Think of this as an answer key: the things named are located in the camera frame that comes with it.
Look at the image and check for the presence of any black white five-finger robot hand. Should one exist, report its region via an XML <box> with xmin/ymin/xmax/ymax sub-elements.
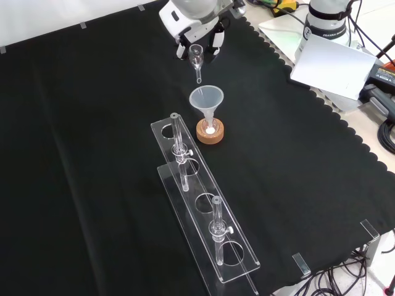
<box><xmin>159</xmin><ymin>3</ymin><xmax>231</xmax><ymax>60</ymax></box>

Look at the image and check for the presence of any clear glass weighing funnel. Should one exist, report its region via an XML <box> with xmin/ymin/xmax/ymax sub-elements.
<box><xmin>188</xmin><ymin>44</ymin><xmax>205</xmax><ymax>85</ymax></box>

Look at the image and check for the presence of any translucent plastic funnel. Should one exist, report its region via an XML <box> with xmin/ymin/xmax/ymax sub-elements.
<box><xmin>188</xmin><ymin>86</ymin><xmax>224</xmax><ymax>131</ymax></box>

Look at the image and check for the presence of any clear acrylic funnel stand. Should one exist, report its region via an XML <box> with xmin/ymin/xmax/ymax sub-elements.
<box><xmin>150</xmin><ymin>112</ymin><xmax>261</xmax><ymax>296</ymax></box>

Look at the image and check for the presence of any yellow stop button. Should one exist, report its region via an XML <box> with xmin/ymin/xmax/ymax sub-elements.
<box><xmin>269</xmin><ymin>0</ymin><xmax>300</xmax><ymax>17</ymax></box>

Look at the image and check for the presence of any clear round-bottom flask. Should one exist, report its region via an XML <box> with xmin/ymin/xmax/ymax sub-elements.
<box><xmin>201</xmin><ymin>118</ymin><xmax>220</xmax><ymax>135</ymax></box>

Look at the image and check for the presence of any black cloth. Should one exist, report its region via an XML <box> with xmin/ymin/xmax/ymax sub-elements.
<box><xmin>0</xmin><ymin>0</ymin><xmax>395</xmax><ymax>296</ymax></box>

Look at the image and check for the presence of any pale board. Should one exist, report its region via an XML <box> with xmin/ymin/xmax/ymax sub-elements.
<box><xmin>289</xmin><ymin>33</ymin><xmax>378</xmax><ymax>101</ymax></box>

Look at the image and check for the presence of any black tripod leg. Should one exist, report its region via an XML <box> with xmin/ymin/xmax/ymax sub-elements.
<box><xmin>375</xmin><ymin>30</ymin><xmax>395</xmax><ymax>67</ymax></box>

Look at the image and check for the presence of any black orange power adapter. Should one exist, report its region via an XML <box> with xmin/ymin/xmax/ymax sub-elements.
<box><xmin>366</xmin><ymin>60</ymin><xmax>395</xmax><ymax>91</ymax></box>

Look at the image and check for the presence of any clear cloth clip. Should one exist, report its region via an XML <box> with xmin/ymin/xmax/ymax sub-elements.
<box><xmin>359</xmin><ymin>219</ymin><xmax>381</xmax><ymax>240</ymax></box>
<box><xmin>291</xmin><ymin>252</ymin><xmax>312</xmax><ymax>276</ymax></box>

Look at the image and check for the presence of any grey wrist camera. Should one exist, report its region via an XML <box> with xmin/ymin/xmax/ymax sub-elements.
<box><xmin>228</xmin><ymin>0</ymin><xmax>248</xmax><ymax>19</ymax></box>

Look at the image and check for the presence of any cork ring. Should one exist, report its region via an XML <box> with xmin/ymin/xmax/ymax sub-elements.
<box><xmin>196</xmin><ymin>118</ymin><xmax>225</xmax><ymax>144</ymax></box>

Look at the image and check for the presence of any black grey clamp handle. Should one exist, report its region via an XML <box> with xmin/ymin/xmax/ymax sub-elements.
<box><xmin>360</xmin><ymin>83</ymin><xmax>395</xmax><ymax>120</ymax></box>

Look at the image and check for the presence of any coiled black cable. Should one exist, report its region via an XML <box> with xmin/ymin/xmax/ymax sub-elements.
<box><xmin>377</xmin><ymin>119</ymin><xmax>395</xmax><ymax>155</ymax></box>

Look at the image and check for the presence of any black floor cable bundle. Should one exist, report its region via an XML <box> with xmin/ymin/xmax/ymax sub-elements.
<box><xmin>271</xmin><ymin>243</ymin><xmax>395</xmax><ymax>296</ymax></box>

